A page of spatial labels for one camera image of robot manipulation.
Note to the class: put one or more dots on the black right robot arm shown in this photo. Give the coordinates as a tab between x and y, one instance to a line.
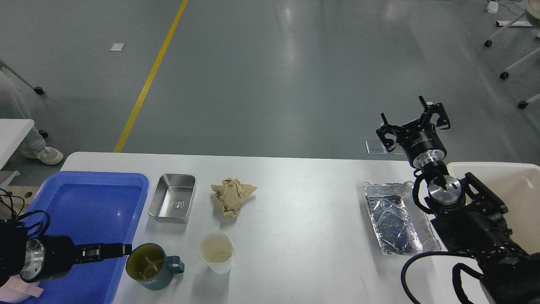
468	216

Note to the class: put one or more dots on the aluminium foil tray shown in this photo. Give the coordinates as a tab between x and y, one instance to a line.
399	226

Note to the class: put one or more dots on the stainless steel rectangular tin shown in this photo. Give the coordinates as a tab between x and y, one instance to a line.
173	198

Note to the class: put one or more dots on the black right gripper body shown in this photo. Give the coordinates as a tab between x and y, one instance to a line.
422	146

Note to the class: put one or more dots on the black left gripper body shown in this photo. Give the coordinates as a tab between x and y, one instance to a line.
48	257

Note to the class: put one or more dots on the white plastic bin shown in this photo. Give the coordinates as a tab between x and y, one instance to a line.
518	185

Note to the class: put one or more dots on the white side table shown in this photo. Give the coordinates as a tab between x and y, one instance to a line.
12	132

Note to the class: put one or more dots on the clear floor plate left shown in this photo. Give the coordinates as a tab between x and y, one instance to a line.
375	147

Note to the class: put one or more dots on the clear floor plate right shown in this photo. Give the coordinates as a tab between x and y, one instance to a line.
398	150

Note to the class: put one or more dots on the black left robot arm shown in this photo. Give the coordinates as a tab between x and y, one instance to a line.
15	231

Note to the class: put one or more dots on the grey wheeled stand leg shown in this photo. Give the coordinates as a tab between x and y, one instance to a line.
5	67

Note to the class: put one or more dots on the blue plastic tray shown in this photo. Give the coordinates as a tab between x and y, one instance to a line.
90	208

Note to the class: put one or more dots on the clear floor plate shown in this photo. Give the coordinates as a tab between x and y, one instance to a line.
398	150
375	147

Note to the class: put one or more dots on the white sneaker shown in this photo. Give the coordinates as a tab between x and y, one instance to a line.
47	155

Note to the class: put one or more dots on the crumpled brown paper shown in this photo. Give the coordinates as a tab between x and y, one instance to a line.
230	195

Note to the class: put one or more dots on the white paper cup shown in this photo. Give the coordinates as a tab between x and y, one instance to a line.
216	249

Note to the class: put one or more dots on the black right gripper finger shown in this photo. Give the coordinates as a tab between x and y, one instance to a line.
390	136
434	117

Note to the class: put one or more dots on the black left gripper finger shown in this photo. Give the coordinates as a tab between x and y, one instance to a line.
91	253

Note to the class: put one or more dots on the dark teal mug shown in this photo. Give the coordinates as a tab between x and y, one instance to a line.
151	267

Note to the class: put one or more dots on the pink mug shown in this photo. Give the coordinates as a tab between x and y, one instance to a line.
16	290

